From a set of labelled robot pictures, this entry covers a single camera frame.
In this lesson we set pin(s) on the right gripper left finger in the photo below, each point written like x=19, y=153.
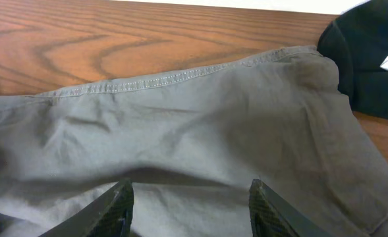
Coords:
x=110, y=215

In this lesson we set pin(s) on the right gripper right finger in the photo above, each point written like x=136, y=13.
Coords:
x=272, y=216

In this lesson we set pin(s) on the grey shorts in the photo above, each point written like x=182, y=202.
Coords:
x=192, y=142

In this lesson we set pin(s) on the black garment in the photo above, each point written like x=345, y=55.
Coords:
x=357, y=41

